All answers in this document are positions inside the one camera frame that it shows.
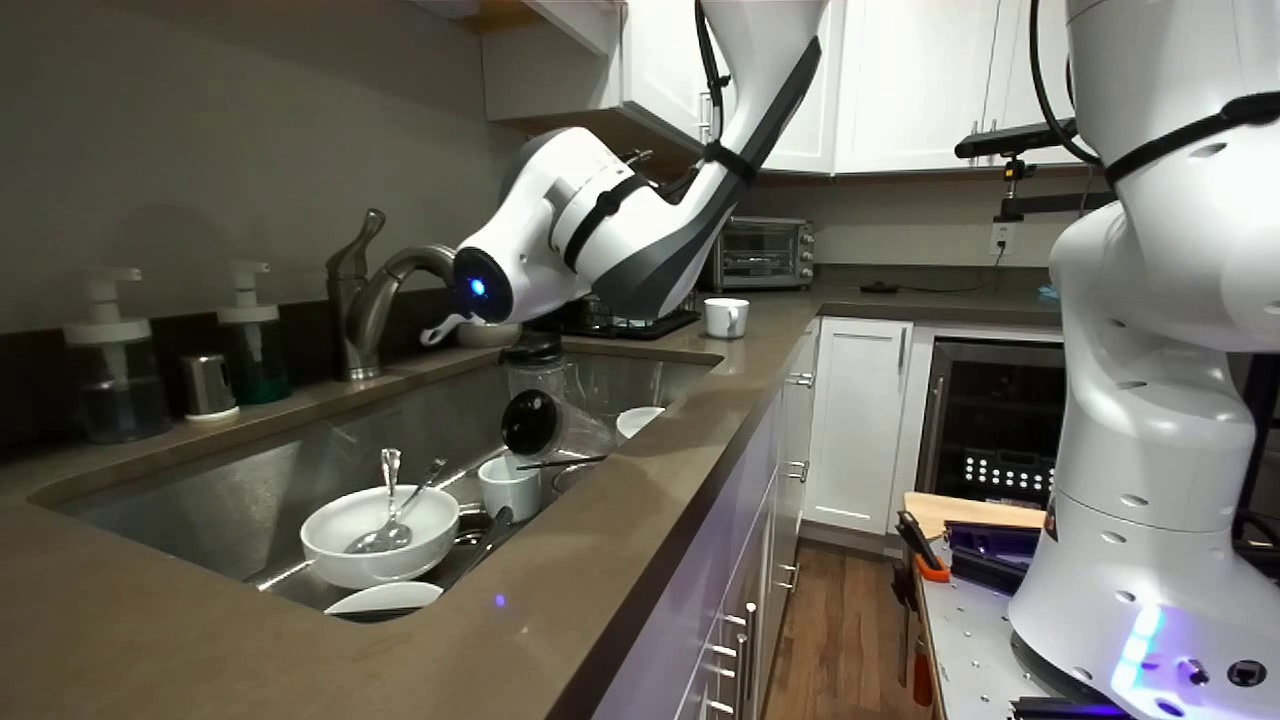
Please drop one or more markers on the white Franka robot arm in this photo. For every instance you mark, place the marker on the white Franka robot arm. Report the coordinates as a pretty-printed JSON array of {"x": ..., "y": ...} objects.
[{"x": 1175, "y": 402}]

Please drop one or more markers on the white ceramic mug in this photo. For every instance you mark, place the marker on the white ceramic mug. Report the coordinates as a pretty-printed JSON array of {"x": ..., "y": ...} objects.
[{"x": 727, "y": 319}]

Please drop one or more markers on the stainless steel sink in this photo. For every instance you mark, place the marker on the stainless steel sink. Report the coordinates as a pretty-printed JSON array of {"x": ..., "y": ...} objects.
[{"x": 266, "y": 483}]

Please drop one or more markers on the white round plate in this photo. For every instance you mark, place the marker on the white round plate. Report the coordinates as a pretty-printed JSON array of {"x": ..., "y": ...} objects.
[{"x": 637, "y": 423}]

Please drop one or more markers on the thin dark utensil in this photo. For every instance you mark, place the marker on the thin dark utensil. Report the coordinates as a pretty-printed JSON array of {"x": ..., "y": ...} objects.
[{"x": 572, "y": 463}]

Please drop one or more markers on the small grey utensil dish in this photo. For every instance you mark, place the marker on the small grey utensil dish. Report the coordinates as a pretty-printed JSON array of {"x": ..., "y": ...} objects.
[{"x": 494, "y": 339}]

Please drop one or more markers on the silver toaster oven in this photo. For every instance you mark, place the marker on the silver toaster oven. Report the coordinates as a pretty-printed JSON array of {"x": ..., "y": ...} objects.
[{"x": 765, "y": 252}]

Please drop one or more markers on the small white cup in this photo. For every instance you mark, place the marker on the small white cup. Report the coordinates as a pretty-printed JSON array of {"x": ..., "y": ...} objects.
[{"x": 510, "y": 497}]

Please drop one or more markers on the white plastic utensil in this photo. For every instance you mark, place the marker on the white plastic utensil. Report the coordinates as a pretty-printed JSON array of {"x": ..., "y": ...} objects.
[{"x": 440, "y": 334}]

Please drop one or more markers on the lavender base cabinet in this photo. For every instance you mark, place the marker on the lavender base cabinet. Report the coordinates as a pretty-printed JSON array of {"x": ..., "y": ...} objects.
[{"x": 704, "y": 574}]

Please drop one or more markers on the white cabinet door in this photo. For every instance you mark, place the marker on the white cabinet door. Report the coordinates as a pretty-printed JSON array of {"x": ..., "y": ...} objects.
[{"x": 861, "y": 424}]

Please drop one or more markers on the metal fork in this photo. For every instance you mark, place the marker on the metal fork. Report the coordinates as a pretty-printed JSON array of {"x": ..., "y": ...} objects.
[{"x": 425, "y": 487}]

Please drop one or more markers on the metal spoon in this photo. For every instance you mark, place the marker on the metal spoon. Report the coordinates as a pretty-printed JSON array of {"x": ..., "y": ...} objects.
[{"x": 389, "y": 483}]

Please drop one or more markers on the brushed metal kitchen faucet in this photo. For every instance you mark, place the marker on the brushed metal kitchen faucet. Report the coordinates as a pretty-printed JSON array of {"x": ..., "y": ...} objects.
[{"x": 359, "y": 322}]

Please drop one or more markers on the white ceramic bowl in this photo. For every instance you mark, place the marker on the white ceramic bowl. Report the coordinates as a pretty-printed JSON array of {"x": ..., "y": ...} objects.
[{"x": 382, "y": 563}]

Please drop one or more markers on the small white saucer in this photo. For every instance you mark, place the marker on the small white saucer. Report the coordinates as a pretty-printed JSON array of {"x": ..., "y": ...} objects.
[{"x": 384, "y": 602}]

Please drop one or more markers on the black oven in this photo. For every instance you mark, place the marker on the black oven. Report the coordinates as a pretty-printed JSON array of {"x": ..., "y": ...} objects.
[{"x": 994, "y": 413}]

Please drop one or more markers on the wooden board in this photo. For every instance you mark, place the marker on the wooden board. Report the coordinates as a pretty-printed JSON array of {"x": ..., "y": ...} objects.
[{"x": 975, "y": 508}]

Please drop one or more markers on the white upper cabinets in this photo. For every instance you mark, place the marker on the white upper cabinets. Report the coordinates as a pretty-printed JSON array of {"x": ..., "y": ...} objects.
[{"x": 904, "y": 92}]

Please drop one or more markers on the small pump soap dispenser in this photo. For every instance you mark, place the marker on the small pump soap dispenser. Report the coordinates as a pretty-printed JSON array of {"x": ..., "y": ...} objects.
[{"x": 248, "y": 362}]

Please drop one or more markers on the dark box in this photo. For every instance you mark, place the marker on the dark box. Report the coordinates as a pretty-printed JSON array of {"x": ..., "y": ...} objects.
[{"x": 994, "y": 554}]

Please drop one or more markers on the small teal object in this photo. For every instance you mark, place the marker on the small teal object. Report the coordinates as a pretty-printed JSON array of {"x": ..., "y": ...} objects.
[{"x": 1063, "y": 294}]

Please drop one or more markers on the small metal cup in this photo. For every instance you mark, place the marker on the small metal cup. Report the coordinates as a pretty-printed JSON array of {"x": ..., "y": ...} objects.
[{"x": 211, "y": 384}]

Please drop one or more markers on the white speckled robot table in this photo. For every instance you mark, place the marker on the white speckled robot table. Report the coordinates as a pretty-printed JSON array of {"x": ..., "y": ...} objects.
[{"x": 975, "y": 652}]

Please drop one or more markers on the large pump soap dispenser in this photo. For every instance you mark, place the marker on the large pump soap dispenser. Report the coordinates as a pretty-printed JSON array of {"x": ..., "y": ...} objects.
[{"x": 113, "y": 326}]

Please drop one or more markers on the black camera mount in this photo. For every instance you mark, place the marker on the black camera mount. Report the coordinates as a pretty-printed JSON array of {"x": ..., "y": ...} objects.
[{"x": 1000, "y": 136}]

